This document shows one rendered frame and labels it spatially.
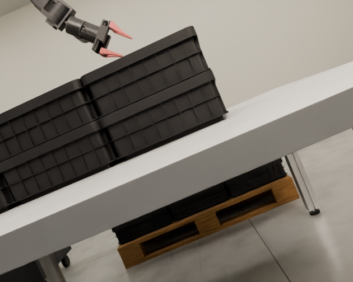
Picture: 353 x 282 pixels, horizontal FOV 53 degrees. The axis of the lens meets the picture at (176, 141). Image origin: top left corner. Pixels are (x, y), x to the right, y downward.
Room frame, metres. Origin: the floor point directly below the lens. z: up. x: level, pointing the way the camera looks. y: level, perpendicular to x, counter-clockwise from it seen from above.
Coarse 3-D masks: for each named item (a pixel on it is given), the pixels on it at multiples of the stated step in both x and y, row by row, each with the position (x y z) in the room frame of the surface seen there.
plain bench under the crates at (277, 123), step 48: (288, 96) 0.68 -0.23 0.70; (336, 96) 0.37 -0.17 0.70; (192, 144) 0.50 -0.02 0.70; (240, 144) 0.37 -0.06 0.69; (288, 144) 0.37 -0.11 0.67; (96, 192) 0.40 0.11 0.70; (144, 192) 0.38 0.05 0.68; (192, 192) 0.37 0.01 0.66; (0, 240) 0.38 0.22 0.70; (48, 240) 0.38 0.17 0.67
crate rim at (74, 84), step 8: (72, 80) 0.86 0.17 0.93; (80, 80) 0.87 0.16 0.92; (56, 88) 0.87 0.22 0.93; (64, 88) 0.86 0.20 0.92; (72, 88) 0.86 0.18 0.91; (40, 96) 0.87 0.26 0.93; (48, 96) 0.87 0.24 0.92; (56, 96) 0.87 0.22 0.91; (24, 104) 0.88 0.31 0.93; (32, 104) 0.88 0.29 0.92; (40, 104) 0.87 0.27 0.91; (8, 112) 0.88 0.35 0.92; (16, 112) 0.88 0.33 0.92; (24, 112) 0.88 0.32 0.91; (0, 120) 0.89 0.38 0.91; (8, 120) 0.89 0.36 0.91
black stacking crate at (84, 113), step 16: (64, 96) 0.88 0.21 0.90; (80, 96) 0.87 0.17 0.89; (32, 112) 0.88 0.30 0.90; (48, 112) 0.88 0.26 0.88; (64, 112) 0.88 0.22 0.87; (80, 112) 0.87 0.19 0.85; (96, 112) 0.92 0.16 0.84; (0, 128) 0.90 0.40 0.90; (16, 128) 0.90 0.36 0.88; (32, 128) 0.89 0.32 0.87; (48, 128) 0.89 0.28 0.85; (64, 128) 0.88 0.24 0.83; (0, 144) 0.90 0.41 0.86; (16, 144) 0.90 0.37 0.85; (32, 144) 0.89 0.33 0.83; (0, 160) 0.90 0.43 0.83
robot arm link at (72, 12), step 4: (60, 0) 1.15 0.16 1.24; (72, 8) 1.14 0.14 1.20; (68, 12) 1.14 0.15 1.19; (72, 12) 1.15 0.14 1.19; (64, 16) 1.14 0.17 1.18; (68, 16) 1.15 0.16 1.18; (48, 20) 1.14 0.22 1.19; (64, 20) 1.14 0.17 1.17; (52, 24) 1.14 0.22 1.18; (60, 24) 1.14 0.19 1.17; (64, 24) 1.16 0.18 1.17; (56, 28) 1.17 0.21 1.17; (60, 28) 1.15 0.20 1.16; (64, 28) 1.18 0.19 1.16; (80, 40) 1.22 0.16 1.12; (84, 40) 1.22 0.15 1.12
